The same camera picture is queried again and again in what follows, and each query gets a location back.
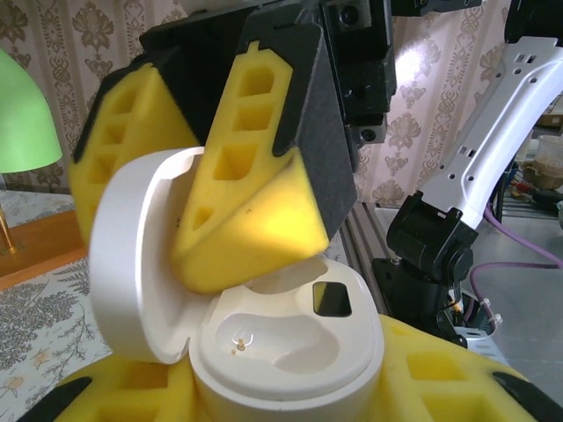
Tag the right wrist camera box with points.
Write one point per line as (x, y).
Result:
(352, 17)

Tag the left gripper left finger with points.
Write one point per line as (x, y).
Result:
(132, 395)

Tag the white earbud case with display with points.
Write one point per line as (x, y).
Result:
(286, 351)

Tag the gold rack with wooden base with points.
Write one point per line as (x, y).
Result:
(39, 246)

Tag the green wine glass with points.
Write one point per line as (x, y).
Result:
(26, 118)

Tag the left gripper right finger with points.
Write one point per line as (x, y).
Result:
(462, 387)

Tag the aluminium frame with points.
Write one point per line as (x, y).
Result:
(365, 228)

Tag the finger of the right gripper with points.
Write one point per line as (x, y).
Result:
(272, 220)
(149, 118)

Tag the translucent plastic container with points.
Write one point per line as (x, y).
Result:
(550, 154)

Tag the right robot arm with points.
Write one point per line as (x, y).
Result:
(497, 132)

